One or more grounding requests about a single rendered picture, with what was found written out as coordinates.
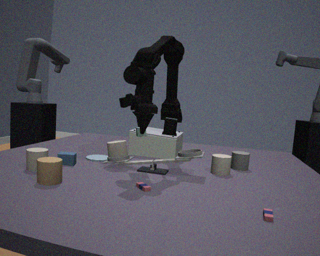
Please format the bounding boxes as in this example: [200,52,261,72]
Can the olive-brown cylinder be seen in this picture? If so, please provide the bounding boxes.
[37,157,63,186]

